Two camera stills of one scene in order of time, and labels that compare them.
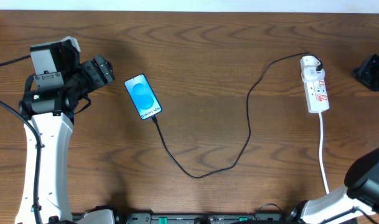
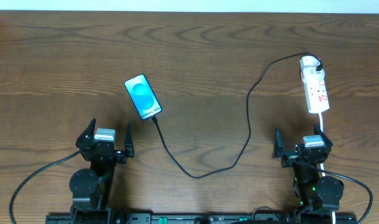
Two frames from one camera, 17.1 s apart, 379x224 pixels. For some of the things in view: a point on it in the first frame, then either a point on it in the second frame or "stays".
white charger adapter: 310,74 stays
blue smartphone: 143,96 stays
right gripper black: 366,71 -> 303,154
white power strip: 315,91 stays
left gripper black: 101,70 -> 104,150
